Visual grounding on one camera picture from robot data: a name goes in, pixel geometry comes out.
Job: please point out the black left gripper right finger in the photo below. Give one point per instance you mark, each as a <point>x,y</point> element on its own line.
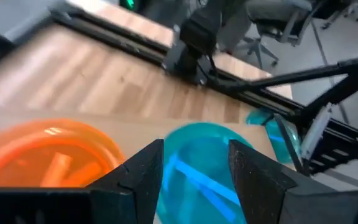
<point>259,193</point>

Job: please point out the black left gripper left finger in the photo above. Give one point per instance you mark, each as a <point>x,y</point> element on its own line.
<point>135,186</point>

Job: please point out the teal plate with figure pattern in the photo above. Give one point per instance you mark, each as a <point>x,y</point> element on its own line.
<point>280,140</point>

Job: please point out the teal plate with plain stripe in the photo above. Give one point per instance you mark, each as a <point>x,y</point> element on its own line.
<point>197,149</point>

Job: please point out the orange plate with short stripe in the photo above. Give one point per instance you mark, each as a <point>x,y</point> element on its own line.
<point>57,140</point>

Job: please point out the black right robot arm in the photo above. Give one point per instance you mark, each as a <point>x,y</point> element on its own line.
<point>197,31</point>

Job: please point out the wooden shelf with dark ends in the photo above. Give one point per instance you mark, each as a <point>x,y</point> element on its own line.
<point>135,130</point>

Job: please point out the orange plate with wide stripe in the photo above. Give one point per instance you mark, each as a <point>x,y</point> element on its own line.
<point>8,175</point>

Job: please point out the grey office chair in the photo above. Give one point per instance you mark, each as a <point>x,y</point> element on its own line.
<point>278,15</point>

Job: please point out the black equipment with green light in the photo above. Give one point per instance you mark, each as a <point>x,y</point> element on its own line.
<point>130,3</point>

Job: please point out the silver frame bracket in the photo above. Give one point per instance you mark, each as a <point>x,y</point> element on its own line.
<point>315,133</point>

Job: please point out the black aluminium table frame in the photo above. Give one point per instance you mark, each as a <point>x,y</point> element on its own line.
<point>120,42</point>

